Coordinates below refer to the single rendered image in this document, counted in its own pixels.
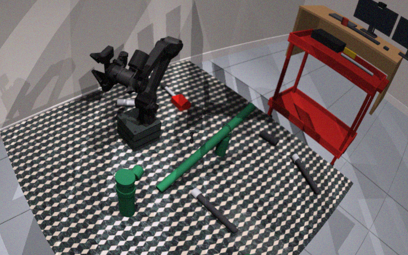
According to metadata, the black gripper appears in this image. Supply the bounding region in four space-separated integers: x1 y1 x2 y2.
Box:
90 45 125 92

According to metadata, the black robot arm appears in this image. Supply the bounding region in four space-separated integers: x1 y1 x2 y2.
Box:
113 36 183 127

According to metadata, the white metal tube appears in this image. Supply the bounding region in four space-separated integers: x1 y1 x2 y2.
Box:
117 99 135 106

